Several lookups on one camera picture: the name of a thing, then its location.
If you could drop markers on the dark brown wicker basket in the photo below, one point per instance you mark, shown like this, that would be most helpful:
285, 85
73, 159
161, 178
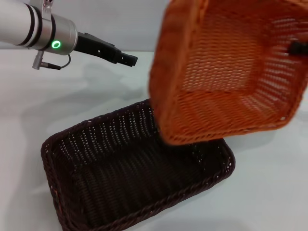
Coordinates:
120, 173

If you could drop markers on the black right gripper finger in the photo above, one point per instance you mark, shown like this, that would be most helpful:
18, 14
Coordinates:
298, 48

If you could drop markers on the orange wicker basket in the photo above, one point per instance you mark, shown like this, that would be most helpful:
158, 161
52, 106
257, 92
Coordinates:
216, 72

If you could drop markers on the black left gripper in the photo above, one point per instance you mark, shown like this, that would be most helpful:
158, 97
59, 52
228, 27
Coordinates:
96, 47

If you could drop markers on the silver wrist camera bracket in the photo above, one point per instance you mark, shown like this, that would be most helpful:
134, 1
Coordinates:
47, 6

